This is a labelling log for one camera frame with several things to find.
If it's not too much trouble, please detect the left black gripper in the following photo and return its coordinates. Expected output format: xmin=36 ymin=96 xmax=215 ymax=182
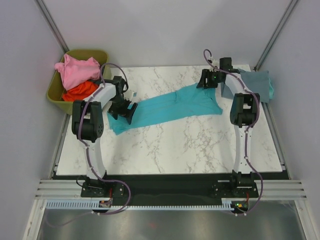
xmin=107 ymin=95 xmax=138 ymax=125

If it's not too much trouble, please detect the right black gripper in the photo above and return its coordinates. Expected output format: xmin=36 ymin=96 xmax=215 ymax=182
xmin=196 ymin=69 xmax=222 ymax=89

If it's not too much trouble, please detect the turquoise t shirt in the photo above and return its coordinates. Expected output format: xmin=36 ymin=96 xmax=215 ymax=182
xmin=107 ymin=83 xmax=223 ymax=135

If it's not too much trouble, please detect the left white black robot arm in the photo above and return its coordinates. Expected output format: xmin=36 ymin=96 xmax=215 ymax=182
xmin=71 ymin=76 xmax=138 ymax=198

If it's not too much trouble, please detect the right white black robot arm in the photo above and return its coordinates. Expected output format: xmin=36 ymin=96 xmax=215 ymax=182
xmin=197 ymin=57 xmax=263 ymax=198

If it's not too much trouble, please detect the orange t shirt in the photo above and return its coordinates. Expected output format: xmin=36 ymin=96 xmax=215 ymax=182
xmin=62 ymin=81 xmax=99 ymax=102

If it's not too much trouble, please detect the folded grey t shirt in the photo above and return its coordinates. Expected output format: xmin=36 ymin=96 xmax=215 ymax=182
xmin=221 ymin=69 xmax=270 ymax=103

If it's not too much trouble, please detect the pink t shirt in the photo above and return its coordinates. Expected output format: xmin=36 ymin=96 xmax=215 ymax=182
xmin=54 ymin=54 xmax=100 ymax=91

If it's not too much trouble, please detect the folded light teal t shirt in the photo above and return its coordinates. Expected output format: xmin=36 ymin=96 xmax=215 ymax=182
xmin=268 ymin=77 xmax=275 ymax=100

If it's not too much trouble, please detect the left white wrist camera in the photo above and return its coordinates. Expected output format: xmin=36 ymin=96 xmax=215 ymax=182
xmin=126 ymin=90 xmax=137 ymax=101

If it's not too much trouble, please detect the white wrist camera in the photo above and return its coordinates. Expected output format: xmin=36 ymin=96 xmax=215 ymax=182
xmin=208 ymin=57 xmax=220 ymax=68
xmin=126 ymin=90 xmax=137 ymax=101

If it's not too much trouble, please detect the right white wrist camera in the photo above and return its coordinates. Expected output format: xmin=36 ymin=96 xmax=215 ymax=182
xmin=208 ymin=57 xmax=220 ymax=68

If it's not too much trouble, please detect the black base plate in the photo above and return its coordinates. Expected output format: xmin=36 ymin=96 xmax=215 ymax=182
xmin=53 ymin=170 xmax=289 ymax=206

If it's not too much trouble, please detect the white slotted cable duct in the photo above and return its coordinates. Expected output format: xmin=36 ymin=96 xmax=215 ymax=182
xmin=45 ymin=199 xmax=242 ymax=211

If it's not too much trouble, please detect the right grey frame post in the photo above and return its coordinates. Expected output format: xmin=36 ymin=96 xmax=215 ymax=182
xmin=253 ymin=0 xmax=300 ymax=72

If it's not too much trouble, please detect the grey metal frame post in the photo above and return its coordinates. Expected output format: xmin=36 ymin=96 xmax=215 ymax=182
xmin=34 ymin=0 xmax=70 ymax=53

